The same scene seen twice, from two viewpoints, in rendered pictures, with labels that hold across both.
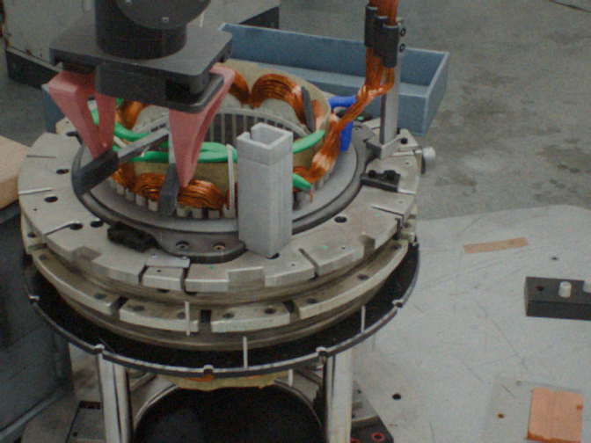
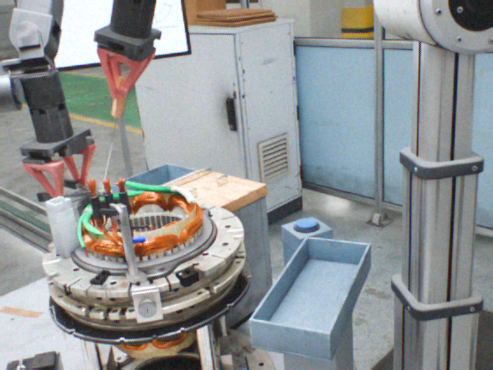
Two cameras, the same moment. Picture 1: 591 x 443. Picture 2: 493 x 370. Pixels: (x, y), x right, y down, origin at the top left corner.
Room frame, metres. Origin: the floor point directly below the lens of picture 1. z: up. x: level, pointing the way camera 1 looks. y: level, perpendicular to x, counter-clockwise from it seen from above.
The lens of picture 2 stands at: (1.10, -0.75, 1.49)
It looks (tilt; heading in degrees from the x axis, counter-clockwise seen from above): 21 degrees down; 98
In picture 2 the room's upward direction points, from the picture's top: 5 degrees counter-clockwise
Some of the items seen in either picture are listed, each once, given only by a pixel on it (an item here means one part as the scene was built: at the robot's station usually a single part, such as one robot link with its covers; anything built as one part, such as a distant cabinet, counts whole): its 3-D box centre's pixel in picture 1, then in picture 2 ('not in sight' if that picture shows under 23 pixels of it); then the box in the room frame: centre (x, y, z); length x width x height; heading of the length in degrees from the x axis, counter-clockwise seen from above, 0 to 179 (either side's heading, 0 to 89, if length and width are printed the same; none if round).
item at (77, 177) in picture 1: (96, 171); (69, 183); (0.67, 0.13, 1.17); 0.04 x 0.01 x 0.02; 150
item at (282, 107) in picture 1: (280, 107); not in sight; (0.87, 0.01, 1.12); 0.05 x 0.01 x 0.02; 57
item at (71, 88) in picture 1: (120, 108); (69, 164); (0.69, 0.12, 1.21); 0.07 x 0.07 x 0.09; 73
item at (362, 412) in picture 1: (346, 402); not in sight; (0.83, -0.05, 0.83); 0.05 x 0.04 x 0.02; 21
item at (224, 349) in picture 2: not in sight; (232, 356); (0.93, 0.08, 0.85); 0.06 x 0.04 x 0.05; 103
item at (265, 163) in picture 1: (266, 190); (62, 227); (0.70, 0.02, 1.14); 0.03 x 0.03 x 0.09; 57
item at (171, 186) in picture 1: (170, 188); (49, 196); (0.66, 0.08, 1.17); 0.04 x 0.01 x 0.02; 176
